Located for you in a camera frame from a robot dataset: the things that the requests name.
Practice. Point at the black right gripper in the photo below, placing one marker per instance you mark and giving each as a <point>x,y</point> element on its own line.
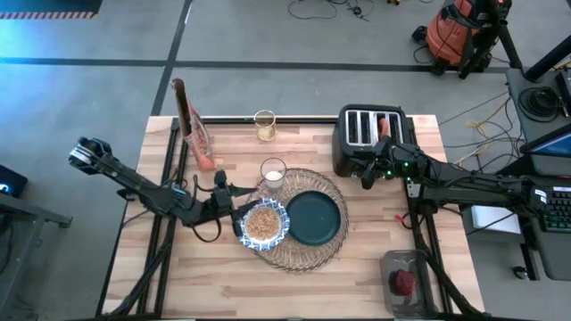
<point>397,160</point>

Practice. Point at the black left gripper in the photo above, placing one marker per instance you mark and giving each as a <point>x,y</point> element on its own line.
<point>218,205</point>

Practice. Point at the brown bagel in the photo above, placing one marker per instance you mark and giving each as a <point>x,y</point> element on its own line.
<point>384,127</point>

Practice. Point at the blue patterned paper bowl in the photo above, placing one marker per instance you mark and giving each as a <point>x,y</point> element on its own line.
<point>263,245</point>

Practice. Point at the dark green plate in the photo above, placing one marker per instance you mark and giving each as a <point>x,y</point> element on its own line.
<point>312,218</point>

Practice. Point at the clear plastic container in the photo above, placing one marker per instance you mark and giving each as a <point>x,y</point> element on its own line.
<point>392,267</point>

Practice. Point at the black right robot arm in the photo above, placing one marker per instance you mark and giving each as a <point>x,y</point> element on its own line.
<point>468,185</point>

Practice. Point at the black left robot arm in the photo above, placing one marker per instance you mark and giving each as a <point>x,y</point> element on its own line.
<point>134,187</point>

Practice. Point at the black four-slot toaster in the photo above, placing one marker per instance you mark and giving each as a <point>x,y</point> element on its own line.
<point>352,151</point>

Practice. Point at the brown cereal heap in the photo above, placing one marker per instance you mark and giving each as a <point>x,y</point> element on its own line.
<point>263,223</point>

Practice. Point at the clear glass with milk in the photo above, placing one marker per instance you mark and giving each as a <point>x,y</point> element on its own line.
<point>273,178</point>

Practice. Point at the small gold-filled glass jar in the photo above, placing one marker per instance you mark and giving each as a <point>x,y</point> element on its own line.
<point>266,133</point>

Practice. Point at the round woven straw placemat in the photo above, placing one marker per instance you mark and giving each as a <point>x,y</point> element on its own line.
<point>312,258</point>

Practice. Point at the dark red round object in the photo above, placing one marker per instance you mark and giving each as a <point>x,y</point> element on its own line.
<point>403,283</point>

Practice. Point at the white paper sheet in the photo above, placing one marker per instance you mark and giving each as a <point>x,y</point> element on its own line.
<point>490,221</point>

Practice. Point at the orange shop vacuum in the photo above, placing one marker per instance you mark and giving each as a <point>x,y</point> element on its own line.
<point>446,35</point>

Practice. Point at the grey laptop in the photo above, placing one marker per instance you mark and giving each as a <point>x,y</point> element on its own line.
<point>553,151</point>

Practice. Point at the backlit black keyboard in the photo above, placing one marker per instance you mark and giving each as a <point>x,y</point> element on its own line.
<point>557,209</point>

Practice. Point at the grey metal desk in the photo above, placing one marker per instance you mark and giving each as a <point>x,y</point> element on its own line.
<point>27,209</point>

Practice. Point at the black box with blue light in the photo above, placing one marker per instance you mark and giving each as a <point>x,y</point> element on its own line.
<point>11,180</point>

